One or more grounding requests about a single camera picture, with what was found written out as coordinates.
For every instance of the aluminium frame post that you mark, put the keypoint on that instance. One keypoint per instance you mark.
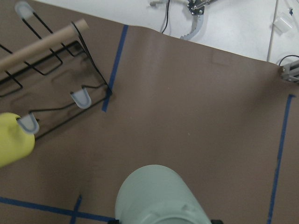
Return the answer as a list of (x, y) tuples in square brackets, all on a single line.
[(290, 72)]

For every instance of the pale green plastic cup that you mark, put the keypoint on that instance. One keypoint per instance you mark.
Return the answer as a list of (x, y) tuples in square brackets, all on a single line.
[(155, 194)]

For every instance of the yellow plastic cup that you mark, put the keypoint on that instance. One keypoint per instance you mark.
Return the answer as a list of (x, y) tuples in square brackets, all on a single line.
[(15, 143)]

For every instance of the grabber stick with claw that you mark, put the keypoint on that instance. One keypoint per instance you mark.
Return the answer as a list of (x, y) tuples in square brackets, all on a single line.
[(195, 7)]

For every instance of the black wire cup rack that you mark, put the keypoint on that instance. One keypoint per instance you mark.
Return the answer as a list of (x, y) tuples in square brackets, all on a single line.
[(56, 88)]

